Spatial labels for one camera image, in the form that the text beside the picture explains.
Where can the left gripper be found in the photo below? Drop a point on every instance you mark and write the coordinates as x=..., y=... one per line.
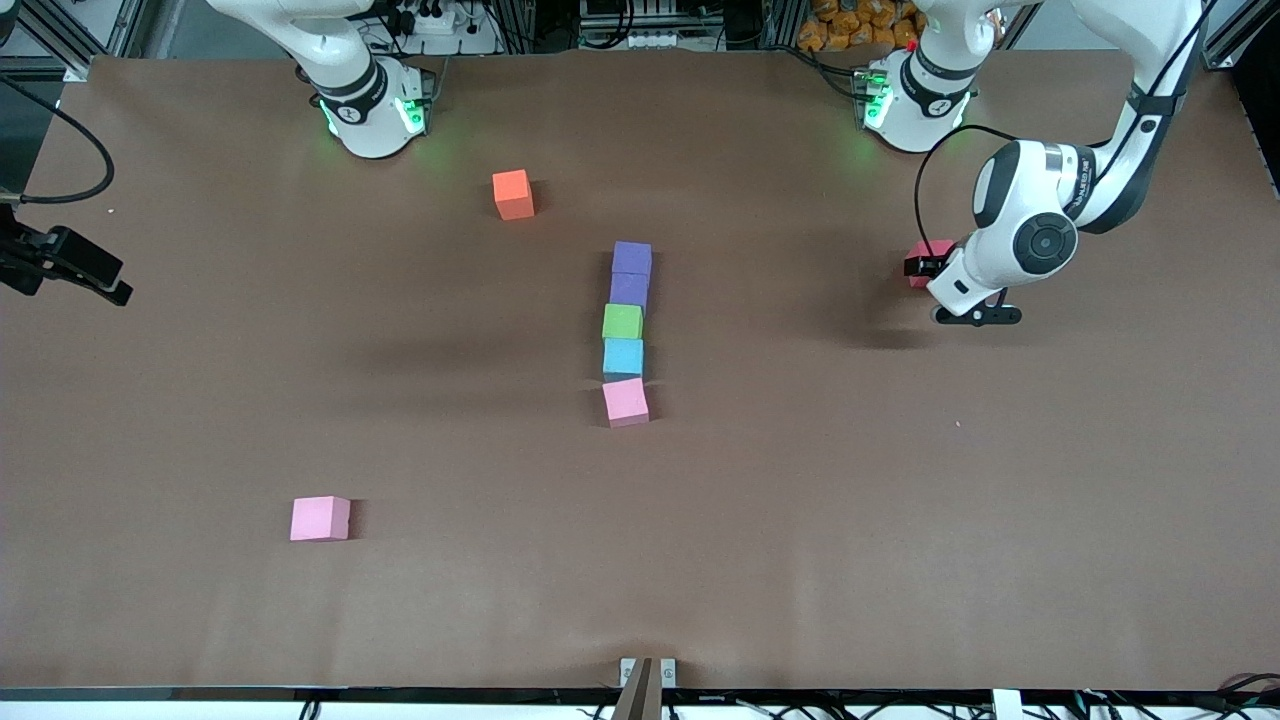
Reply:
x=937, y=263

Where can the red foam cube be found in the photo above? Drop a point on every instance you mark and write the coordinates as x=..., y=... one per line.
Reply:
x=935, y=248

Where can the purple foam cube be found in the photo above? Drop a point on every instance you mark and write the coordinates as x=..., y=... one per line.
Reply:
x=629, y=290
x=632, y=258

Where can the teal foam cube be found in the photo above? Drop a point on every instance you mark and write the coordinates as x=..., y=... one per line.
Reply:
x=623, y=358

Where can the pink foam cube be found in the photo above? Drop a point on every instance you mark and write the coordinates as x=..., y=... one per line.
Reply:
x=320, y=518
x=626, y=402

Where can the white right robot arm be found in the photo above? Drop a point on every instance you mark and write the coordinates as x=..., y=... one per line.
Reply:
x=365, y=100

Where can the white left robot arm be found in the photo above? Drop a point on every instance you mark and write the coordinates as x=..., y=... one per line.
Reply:
x=1040, y=215

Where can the brown table cover mat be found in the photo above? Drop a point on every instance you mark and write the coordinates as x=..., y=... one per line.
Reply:
x=800, y=520

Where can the green foam cube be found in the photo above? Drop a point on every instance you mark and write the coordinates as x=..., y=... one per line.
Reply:
x=622, y=322

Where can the grey power strip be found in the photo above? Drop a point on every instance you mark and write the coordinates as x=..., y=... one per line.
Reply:
x=640, y=40

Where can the orange foam cube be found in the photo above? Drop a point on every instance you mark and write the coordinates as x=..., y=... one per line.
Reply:
x=513, y=194

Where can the white power strip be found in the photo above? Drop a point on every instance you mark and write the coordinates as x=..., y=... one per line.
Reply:
x=440, y=25

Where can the aluminium frame strut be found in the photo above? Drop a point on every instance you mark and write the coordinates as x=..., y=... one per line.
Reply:
x=45, y=35

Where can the black frame strut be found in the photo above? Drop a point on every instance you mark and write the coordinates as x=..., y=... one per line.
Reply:
x=1240, y=40

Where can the white metal bracket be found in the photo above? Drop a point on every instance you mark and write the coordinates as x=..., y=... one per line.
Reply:
x=626, y=670

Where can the black table edge rail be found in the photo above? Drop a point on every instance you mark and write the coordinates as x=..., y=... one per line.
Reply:
x=300, y=693

